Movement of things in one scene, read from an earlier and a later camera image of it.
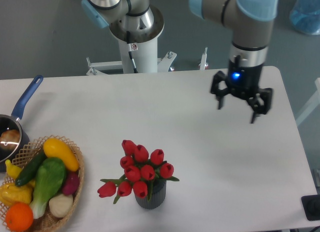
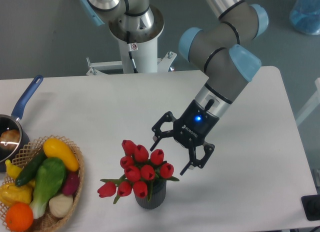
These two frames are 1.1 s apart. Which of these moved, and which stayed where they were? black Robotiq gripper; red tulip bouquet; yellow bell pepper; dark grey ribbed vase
Moved: black Robotiq gripper
Stayed: yellow bell pepper; red tulip bouquet; dark grey ribbed vase
